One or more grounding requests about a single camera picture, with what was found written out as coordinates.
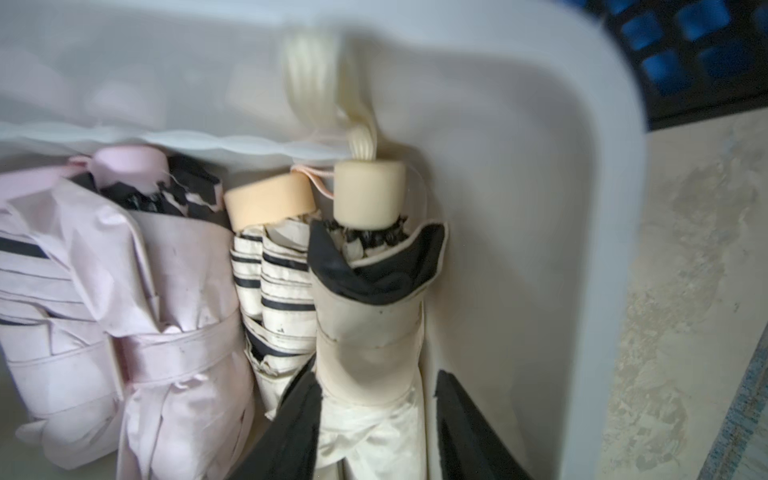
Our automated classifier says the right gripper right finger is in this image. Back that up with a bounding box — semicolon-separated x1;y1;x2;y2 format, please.
435;370;531;480

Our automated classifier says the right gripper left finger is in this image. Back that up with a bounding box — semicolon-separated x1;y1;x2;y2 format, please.
230;356;322;480

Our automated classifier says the cream striped umbrella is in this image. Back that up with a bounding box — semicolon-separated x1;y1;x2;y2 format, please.
224;172;317;418

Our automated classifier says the pink umbrella with black strap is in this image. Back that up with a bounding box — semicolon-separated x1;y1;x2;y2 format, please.
1;164;134;470

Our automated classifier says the white plastic storage box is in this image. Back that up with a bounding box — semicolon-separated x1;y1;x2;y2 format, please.
1;1;646;479

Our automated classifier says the black mesh file holder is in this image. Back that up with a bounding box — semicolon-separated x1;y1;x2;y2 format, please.
568;0;767;131

